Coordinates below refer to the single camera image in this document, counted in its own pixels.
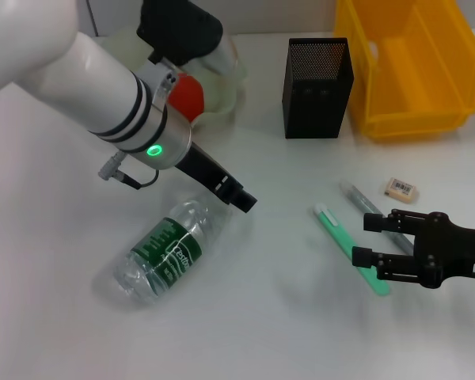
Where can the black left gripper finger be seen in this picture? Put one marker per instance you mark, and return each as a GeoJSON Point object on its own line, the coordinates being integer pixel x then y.
{"type": "Point", "coordinates": [243, 200]}

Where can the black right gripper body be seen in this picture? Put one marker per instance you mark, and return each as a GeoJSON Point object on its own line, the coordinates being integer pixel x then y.
{"type": "Point", "coordinates": [455, 253]}

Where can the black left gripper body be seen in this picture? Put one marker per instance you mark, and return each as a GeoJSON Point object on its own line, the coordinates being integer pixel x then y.
{"type": "Point", "coordinates": [206, 168]}

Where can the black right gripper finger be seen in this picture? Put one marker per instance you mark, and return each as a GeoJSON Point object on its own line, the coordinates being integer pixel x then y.
{"type": "Point", "coordinates": [380, 223]}
{"type": "Point", "coordinates": [392, 267]}

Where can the beige eraser with barcode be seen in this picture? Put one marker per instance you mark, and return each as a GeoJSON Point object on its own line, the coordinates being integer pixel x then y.
{"type": "Point", "coordinates": [400, 190]}

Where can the green pen white cap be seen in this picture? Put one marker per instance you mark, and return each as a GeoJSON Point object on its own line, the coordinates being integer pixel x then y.
{"type": "Point", "coordinates": [336, 237]}

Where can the clear water bottle green label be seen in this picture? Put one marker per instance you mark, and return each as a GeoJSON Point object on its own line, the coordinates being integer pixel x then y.
{"type": "Point", "coordinates": [166, 253]}

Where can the grey pen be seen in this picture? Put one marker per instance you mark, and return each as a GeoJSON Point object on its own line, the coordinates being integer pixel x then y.
{"type": "Point", "coordinates": [360, 200]}

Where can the pale green glass fruit bowl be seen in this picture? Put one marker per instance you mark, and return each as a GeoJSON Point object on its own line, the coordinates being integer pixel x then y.
{"type": "Point", "coordinates": [225, 91]}

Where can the black mesh pen holder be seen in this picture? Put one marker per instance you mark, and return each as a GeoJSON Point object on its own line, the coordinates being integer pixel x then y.
{"type": "Point", "coordinates": [316, 103]}

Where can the yellow plastic storage bin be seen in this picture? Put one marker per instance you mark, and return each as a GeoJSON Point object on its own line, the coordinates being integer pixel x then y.
{"type": "Point", "coordinates": [411, 79]}

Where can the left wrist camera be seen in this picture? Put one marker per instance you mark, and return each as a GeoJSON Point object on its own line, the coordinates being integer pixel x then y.
{"type": "Point", "coordinates": [178, 31]}

